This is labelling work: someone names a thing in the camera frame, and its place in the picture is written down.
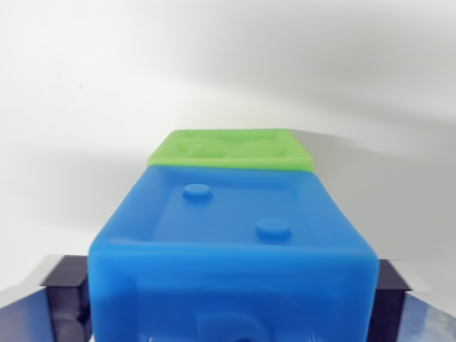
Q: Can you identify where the blue cube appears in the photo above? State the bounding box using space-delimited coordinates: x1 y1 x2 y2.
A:
88 165 380 342

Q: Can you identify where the green cube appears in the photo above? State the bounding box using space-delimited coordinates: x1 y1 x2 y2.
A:
146 128 316 173

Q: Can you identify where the black-padded silver gripper right finger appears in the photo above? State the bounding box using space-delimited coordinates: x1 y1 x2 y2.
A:
368 258 456 342

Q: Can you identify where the black-padded silver gripper left finger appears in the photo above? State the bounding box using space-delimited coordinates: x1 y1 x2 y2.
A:
0 253 94 342

